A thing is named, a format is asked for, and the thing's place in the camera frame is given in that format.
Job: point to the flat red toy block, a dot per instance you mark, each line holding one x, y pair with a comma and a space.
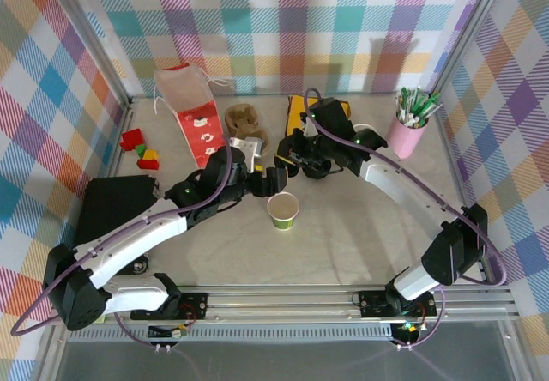
148, 165

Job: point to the yellow napkin stack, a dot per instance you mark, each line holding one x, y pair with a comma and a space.
297, 113

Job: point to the small circuit board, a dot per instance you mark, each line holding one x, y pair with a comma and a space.
409, 327
169, 333

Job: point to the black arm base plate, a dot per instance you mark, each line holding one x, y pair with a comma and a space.
373, 304
195, 306

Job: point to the red white paper bag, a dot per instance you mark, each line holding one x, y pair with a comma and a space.
201, 128

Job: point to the green toy block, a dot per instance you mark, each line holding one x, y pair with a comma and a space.
140, 149

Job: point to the cardboard napkin box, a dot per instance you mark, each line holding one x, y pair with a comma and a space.
288, 115

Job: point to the large red toy block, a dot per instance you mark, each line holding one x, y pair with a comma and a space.
132, 138

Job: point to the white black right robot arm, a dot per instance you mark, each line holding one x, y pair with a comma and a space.
407, 192

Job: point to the green paper cup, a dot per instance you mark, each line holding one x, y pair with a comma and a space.
283, 207

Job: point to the black case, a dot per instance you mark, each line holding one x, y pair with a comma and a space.
111, 201

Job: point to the aluminium frame post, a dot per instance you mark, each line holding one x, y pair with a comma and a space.
92, 42
472, 25

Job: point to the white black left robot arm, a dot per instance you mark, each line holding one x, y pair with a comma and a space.
128, 239

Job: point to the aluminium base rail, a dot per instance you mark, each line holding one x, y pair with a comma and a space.
283, 304

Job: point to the brown pulp cup carrier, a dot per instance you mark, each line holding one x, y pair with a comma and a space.
242, 117

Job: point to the aluminium frame side rail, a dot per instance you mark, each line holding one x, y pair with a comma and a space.
112, 158
459, 171

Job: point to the grey metal panel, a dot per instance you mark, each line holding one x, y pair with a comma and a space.
279, 361

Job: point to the white paper cup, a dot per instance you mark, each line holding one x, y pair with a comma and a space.
364, 127

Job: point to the green white wrapped straws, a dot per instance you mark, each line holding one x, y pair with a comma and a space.
414, 106

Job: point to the yellow toy block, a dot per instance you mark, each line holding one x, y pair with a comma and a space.
150, 155

